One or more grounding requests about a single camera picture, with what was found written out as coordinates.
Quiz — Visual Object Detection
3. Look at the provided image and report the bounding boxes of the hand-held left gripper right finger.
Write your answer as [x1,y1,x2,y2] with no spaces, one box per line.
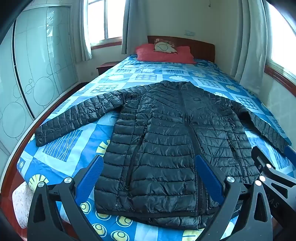
[195,153,274,241]

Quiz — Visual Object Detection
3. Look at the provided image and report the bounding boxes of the wooden bed frame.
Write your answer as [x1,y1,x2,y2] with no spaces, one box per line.
[0,81,90,232]

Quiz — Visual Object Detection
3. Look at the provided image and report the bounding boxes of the window with wooden sill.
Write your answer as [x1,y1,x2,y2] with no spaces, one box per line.
[87,0,126,49]

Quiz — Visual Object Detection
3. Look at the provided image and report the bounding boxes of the wooden nightstand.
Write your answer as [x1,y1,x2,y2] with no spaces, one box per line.
[96,61,121,76]

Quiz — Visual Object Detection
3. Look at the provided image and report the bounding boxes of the long grey curtain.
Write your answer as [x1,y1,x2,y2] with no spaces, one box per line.
[235,0,271,90]

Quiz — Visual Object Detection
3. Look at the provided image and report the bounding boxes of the white curtain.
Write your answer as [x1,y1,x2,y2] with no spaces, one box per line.
[69,0,93,61]

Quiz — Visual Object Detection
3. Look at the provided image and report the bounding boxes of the white patterned mattress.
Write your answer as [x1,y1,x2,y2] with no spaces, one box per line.
[11,182,35,230]

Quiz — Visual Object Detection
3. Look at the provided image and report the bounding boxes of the red pillow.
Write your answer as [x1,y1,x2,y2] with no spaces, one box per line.
[135,43,197,64]

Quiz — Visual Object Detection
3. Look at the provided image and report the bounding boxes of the printed cushion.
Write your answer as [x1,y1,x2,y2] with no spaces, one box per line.
[154,38,178,54]

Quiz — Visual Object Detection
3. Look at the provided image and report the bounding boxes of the wooden headboard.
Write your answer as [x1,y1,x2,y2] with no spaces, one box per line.
[147,35,215,63]

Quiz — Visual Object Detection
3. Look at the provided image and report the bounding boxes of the large window with wooden frame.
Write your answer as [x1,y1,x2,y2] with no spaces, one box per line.
[264,0,296,91]

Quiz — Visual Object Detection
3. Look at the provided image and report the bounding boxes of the frosted glass wardrobe doors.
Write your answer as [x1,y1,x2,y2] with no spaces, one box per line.
[0,5,78,172]

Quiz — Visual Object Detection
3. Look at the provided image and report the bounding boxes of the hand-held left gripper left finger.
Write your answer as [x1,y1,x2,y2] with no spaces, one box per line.
[27,155,104,241]

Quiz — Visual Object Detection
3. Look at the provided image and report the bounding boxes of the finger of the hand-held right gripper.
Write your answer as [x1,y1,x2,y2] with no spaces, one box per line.
[284,145,296,163]
[251,146,296,223]

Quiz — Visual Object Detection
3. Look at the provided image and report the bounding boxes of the blue patterned bed sheet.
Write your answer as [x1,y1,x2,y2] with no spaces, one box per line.
[17,54,296,241]

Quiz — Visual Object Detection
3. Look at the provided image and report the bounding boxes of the black quilted puffer jacket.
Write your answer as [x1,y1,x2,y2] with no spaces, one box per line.
[35,80,292,230]

